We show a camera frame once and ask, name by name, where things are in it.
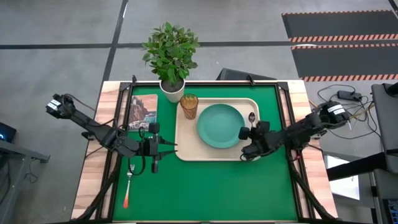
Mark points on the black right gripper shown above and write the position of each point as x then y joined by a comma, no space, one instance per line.
261,137

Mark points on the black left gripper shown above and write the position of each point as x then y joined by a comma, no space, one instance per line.
154,146

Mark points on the dark metal spoon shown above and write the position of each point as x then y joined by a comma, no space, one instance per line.
251,116

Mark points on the teal round plate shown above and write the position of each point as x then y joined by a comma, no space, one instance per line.
219,126

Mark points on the amber translucent plastic cup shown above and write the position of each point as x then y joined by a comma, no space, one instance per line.
189,105

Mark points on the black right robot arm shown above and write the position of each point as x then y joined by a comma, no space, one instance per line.
301,129

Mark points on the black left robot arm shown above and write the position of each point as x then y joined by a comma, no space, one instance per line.
93,129

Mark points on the cream plastic tray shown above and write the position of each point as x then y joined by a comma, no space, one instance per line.
189,143

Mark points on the illustrated coastal cover book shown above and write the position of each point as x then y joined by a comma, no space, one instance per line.
143,107

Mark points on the green felt mat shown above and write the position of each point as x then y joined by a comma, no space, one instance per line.
205,193

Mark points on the black box behind table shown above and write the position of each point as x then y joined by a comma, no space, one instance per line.
239,74

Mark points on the green plant in white pot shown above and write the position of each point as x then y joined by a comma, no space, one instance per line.
171,53

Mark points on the white panel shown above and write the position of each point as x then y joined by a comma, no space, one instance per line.
345,186

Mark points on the black horizontal beam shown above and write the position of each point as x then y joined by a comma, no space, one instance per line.
354,166

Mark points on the black power adapter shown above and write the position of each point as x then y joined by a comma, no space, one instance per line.
349,95

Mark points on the black mat with orange stripes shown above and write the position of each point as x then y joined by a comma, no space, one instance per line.
342,25
345,60

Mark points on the grey side cabinet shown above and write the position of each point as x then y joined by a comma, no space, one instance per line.
387,124

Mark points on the black computer with blue light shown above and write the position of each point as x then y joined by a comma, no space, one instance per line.
6,132

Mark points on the black metal table frame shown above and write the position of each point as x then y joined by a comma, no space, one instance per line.
217,83

